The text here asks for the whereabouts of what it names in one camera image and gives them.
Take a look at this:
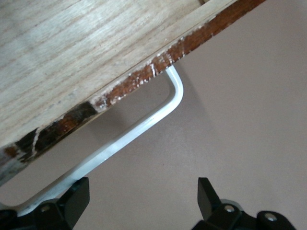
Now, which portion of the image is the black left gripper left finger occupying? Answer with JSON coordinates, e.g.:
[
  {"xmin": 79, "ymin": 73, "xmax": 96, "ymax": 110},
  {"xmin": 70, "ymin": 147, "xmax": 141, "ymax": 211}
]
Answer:
[{"xmin": 18, "ymin": 177, "xmax": 90, "ymax": 230}]

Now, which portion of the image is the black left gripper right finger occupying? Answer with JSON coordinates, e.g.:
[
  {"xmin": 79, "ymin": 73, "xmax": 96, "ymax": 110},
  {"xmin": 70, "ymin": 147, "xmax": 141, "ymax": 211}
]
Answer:
[{"xmin": 193, "ymin": 177, "xmax": 259, "ymax": 230}]

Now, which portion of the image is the white metal drawer handle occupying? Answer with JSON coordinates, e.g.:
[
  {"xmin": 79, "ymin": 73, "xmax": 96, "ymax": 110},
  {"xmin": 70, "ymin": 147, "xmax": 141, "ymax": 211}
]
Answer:
[{"xmin": 0, "ymin": 66, "xmax": 185, "ymax": 218}]

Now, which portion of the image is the light wood drawer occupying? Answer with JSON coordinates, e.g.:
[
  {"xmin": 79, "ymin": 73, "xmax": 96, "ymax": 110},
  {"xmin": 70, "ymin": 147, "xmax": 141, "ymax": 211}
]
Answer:
[{"xmin": 0, "ymin": 0, "xmax": 267, "ymax": 187}]

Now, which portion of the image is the brown table mat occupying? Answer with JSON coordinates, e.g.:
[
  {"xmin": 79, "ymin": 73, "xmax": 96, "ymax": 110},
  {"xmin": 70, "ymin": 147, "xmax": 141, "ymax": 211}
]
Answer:
[{"xmin": 0, "ymin": 0, "xmax": 307, "ymax": 230}]

